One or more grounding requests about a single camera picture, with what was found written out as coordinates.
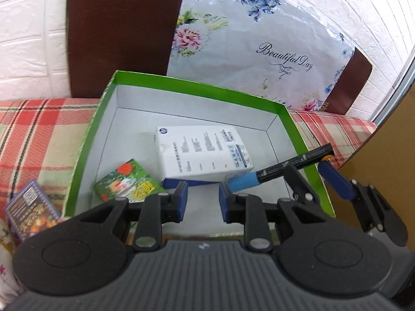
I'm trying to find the dark blue flat item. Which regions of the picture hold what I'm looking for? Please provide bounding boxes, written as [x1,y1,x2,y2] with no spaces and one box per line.
[162,178,216,191]

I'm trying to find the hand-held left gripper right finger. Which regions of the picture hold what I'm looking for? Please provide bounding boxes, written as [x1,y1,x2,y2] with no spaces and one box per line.
[219,182,329,252]

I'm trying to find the green floral card packet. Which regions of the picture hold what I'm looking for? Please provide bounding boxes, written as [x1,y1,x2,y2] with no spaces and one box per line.
[93,159,167,204]

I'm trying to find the white floral pillow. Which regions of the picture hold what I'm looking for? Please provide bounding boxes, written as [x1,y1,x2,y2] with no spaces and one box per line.
[166,0,356,112]

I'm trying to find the brown cardboard sheet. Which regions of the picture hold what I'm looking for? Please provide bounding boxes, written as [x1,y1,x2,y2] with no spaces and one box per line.
[327,87,415,234]

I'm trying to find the black marker with blue cap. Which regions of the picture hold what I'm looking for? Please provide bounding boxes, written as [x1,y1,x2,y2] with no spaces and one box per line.
[227,143,335,195]

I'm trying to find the white flowered cloth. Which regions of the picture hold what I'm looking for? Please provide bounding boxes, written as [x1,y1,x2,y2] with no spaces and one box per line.
[0,218,23,302]

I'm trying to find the green cardboard box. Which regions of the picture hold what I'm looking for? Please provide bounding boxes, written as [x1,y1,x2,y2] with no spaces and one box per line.
[64,70,336,238]

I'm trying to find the white product box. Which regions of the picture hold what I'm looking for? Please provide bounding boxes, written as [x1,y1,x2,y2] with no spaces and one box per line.
[152,126,257,183]

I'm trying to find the red plaid blanket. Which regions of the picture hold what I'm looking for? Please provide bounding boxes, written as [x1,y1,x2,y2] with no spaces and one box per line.
[0,98,378,234]

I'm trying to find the purple card box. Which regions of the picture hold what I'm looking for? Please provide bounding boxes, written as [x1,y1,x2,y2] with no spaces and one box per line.
[4,179,65,242]

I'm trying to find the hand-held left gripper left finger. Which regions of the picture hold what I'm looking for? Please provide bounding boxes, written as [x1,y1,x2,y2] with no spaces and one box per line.
[78,181,189,252]

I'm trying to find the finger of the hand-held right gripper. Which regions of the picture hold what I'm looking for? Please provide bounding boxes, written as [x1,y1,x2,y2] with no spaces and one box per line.
[318,161,408,247]
[284,165,322,204]

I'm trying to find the dark brown wooden headboard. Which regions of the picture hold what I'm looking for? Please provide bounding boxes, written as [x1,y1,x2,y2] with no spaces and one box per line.
[67,0,373,116]

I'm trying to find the grey window frame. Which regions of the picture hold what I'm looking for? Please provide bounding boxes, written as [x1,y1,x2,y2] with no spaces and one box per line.
[371,47,415,122]

